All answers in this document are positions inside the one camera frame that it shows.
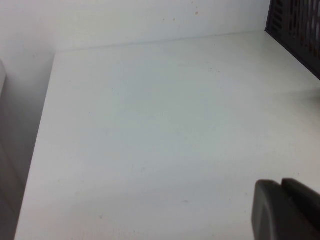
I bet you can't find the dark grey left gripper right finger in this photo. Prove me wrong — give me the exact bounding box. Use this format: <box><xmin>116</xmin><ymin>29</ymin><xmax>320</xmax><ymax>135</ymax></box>
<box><xmin>281</xmin><ymin>177</ymin><xmax>320</xmax><ymax>240</ymax></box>

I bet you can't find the black perforated plastic book stand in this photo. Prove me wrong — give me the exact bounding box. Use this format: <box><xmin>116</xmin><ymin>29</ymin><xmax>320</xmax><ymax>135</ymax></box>
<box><xmin>264</xmin><ymin>0</ymin><xmax>320</xmax><ymax>81</ymax></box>

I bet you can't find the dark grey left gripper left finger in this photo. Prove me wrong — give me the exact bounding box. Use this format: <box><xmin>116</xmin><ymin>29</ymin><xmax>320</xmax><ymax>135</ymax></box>
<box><xmin>251</xmin><ymin>179</ymin><xmax>309</xmax><ymax>240</ymax></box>

